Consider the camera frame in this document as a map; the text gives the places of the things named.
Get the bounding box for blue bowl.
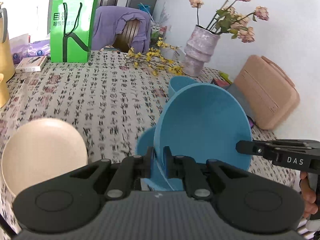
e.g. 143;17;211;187
152;83;253;172
136;127;183;191
168;76;199;98

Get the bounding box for beige plate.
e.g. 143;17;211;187
1;118;88;196

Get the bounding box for right hand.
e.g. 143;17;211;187
299;171;319;232

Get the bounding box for pink small suitcase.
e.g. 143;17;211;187
234;55;300;130

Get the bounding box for calligraphy print tablecloth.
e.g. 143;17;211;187
0;48;299;234

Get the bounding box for grey purple folded cloth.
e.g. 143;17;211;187
211;79;255;128

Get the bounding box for yellow flower branch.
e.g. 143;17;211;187
125;37;184;76

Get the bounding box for purple textured vase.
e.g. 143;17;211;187
183;25;220;77

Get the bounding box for chair with purple blanket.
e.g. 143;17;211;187
91;6;151;53

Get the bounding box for small white box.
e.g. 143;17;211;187
15;56;48;73

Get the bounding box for yellow mug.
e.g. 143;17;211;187
0;73;10;108

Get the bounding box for dried pink roses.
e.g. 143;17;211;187
196;0;269;43

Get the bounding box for green paper bag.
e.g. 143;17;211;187
50;0;98;63

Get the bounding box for yellow thermos jug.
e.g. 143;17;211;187
0;8;15;82

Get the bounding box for purple tissue pack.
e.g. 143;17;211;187
10;40;51;64

